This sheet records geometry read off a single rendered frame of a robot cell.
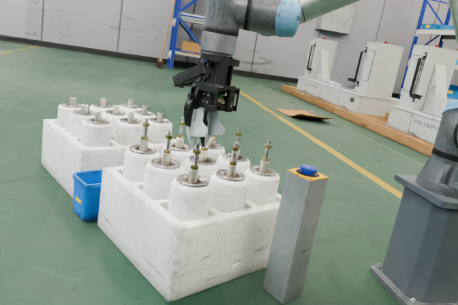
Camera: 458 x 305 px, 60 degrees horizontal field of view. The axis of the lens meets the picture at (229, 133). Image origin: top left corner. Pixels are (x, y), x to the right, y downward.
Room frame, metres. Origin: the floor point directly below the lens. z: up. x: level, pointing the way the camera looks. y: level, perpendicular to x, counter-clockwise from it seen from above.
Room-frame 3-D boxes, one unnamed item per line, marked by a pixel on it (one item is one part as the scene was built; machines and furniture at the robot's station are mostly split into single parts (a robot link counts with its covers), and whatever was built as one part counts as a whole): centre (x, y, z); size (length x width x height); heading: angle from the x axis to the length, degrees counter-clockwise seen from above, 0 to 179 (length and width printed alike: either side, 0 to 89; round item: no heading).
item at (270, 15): (0.88, -0.05, 0.64); 0.11 x 0.11 x 0.08; 89
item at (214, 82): (0.86, 0.05, 0.48); 0.09 x 0.08 x 0.12; 50
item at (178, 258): (1.04, 0.06, 0.09); 0.39 x 0.39 x 0.18; 43
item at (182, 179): (0.87, 0.07, 0.25); 0.08 x 0.08 x 0.01
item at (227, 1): (0.86, 0.05, 0.64); 0.09 x 0.08 x 0.11; 89
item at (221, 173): (0.95, -0.02, 0.25); 0.08 x 0.08 x 0.01
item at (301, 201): (0.87, -0.19, 0.16); 0.07 x 0.07 x 0.31; 43
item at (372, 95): (4.84, -1.29, 0.45); 1.61 x 0.57 x 0.74; 15
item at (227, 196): (0.95, -0.02, 0.16); 0.10 x 0.10 x 0.18
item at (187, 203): (0.87, 0.07, 0.16); 0.10 x 0.10 x 0.18
